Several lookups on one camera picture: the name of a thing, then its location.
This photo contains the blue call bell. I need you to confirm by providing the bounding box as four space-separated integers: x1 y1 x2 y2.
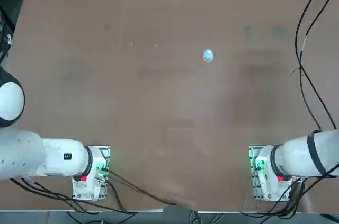
203 49 215 63

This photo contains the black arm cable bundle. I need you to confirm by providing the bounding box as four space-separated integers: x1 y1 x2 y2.
10 169 197 213
240 163 339 219

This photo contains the long black cable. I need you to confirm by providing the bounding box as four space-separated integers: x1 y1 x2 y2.
300 0 339 129
295 0 325 131

